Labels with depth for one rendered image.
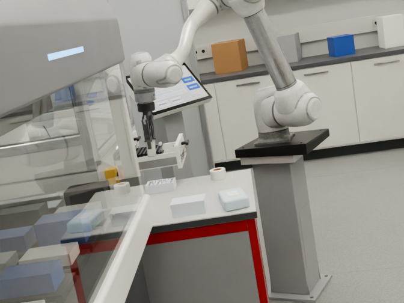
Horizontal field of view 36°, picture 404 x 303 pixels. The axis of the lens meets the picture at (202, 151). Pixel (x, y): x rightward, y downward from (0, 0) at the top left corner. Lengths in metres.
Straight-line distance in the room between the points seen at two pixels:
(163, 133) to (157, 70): 1.38
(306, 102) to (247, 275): 0.91
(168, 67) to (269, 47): 0.56
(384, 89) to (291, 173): 2.89
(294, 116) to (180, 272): 0.97
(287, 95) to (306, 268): 0.91
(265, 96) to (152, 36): 1.68
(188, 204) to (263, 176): 0.89
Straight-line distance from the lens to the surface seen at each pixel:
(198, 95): 3.91
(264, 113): 3.06
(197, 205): 2.31
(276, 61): 2.87
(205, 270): 2.36
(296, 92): 2.90
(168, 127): 3.85
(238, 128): 5.87
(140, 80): 2.63
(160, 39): 4.56
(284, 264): 3.27
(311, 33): 6.41
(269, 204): 3.17
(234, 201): 2.29
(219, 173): 2.74
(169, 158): 2.83
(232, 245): 2.32
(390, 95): 5.87
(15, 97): 1.07
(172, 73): 2.49
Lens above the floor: 1.46
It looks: 12 degrees down
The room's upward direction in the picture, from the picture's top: 10 degrees counter-clockwise
